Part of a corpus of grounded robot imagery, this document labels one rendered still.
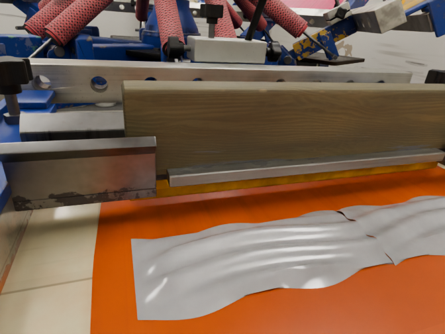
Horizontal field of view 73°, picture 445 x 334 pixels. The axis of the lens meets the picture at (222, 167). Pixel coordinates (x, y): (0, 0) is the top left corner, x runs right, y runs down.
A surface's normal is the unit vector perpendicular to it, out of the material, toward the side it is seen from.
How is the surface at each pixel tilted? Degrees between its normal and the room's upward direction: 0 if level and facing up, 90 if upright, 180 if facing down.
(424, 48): 90
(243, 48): 90
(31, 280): 0
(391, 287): 0
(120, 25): 90
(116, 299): 0
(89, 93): 90
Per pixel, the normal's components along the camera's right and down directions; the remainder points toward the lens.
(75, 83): 0.31, 0.44
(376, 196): 0.07, -0.89
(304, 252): 0.15, -0.51
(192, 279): 0.34, -0.57
